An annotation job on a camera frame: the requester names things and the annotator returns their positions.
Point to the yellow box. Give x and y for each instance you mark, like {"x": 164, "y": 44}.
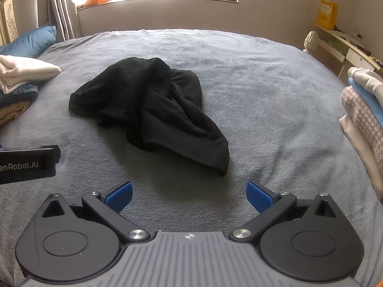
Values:
{"x": 326, "y": 13}

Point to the white folded garment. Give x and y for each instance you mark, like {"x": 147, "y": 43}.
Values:
{"x": 369, "y": 79}

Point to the cream folded garment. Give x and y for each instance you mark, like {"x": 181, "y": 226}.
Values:
{"x": 359, "y": 149}

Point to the cream carved headboard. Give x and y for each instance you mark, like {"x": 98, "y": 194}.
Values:
{"x": 7, "y": 18}

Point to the beige curtain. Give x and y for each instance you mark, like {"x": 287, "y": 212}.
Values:
{"x": 58, "y": 6}

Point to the light blue folded garment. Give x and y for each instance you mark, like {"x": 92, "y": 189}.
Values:
{"x": 366, "y": 98}

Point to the pink houndstooth folded garment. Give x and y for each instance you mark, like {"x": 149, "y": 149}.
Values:
{"x": 363, "y": 119}

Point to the blue pillow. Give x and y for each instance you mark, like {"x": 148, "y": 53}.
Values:
{"x": 30, "y": 41}

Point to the folded tan cloth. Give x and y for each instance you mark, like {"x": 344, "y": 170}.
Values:
{"x": 12, "y": 112}

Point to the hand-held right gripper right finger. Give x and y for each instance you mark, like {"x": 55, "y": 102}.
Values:
{"x": 258, "y": 197}

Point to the black garment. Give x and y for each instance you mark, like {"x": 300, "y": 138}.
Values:
{"x": 155, "y": 107}

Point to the folded blue jeans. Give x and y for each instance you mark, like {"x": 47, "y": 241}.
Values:
{"x": 21, "y": 92}

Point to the white folded cloth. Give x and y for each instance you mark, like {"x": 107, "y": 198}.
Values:
{"x": 24, "y": 68}

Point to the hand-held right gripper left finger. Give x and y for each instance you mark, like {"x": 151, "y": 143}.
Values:
{"x": 121, "y": 195}

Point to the grey fleece blanket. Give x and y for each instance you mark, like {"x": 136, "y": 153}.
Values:
{"x": 269, "y": 101}

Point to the cream bedpost ornament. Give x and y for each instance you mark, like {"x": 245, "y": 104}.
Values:
{"x": 311, "y": 41}

